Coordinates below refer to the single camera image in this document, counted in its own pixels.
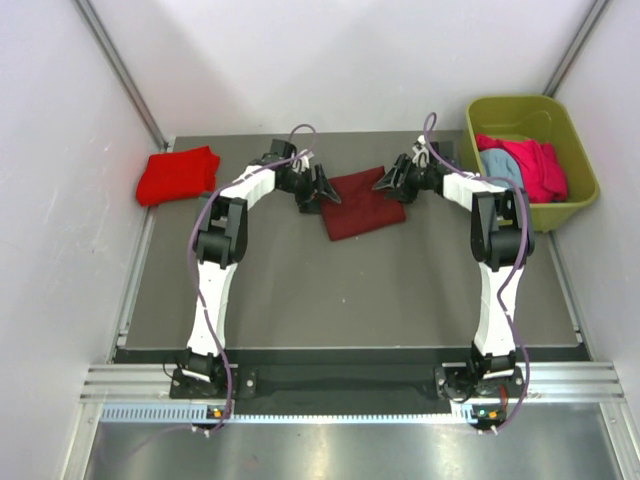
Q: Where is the dark red t-shirt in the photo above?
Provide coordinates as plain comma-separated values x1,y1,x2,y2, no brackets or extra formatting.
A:
321,166,406,241

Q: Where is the folded bright red t-shirt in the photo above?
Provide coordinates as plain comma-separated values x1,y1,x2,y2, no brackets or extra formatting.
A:
135,146,220,207

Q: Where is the olive green plastic bin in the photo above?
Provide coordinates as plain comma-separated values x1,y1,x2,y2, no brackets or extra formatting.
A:
459,95,600,233

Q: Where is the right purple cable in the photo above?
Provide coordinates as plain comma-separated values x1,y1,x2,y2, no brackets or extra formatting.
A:
422,111,532,435

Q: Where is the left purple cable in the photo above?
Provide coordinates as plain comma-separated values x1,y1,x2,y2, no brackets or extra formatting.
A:
186,123,319,436

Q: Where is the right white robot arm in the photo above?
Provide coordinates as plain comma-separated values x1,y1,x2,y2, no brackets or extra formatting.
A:
373,137,535,403

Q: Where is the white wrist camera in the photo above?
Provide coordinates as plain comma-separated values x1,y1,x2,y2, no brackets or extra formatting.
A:
291,150,314,174
412,135,432,168

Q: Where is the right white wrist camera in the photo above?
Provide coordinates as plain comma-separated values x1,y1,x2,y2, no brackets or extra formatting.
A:
412,135,432,168

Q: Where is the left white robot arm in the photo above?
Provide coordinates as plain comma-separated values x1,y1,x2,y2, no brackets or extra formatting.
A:
176,139,341,397

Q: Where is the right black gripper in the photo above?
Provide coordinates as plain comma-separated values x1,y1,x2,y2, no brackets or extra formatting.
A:
372,155,435,204

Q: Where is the pink garment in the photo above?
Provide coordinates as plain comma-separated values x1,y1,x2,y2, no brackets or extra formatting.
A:
475,134,568,203

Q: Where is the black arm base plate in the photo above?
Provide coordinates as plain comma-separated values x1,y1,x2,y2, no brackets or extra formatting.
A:
169,364,524,403

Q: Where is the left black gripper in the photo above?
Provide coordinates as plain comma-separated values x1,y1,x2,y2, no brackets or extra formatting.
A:
278,164,339,215

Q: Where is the purple cable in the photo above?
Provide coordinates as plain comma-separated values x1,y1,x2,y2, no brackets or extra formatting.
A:
186,123,319,436
422,111,532,435

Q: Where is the aluminium front rail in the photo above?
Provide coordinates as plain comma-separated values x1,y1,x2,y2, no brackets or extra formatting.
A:
80,362,624,403

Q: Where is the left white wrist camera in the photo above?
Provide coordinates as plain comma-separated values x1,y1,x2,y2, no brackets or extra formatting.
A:
291,150,314,174

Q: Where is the grey slotted cable duct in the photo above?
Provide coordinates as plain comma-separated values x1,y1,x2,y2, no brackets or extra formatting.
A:
100,403,498,426

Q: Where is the light blue garment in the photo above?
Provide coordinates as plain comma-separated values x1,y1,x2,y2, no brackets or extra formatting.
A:
479,148,525,190

